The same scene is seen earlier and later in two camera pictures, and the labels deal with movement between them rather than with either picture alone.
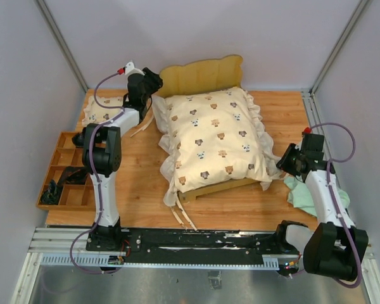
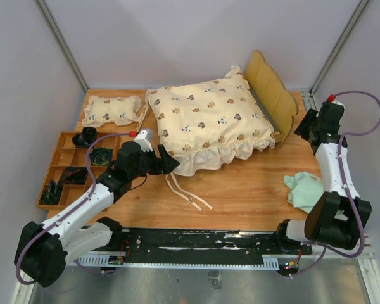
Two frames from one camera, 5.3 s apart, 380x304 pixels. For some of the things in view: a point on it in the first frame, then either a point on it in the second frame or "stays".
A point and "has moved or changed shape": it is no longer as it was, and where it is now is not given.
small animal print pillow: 95,114 stays
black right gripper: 282,163 -> 310,116
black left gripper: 154,78 -> 170,163
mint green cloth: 299,195 stays
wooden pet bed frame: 220,73 -> 279,104
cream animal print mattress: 212,136 has moved or changed shape
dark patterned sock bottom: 52,196 stays
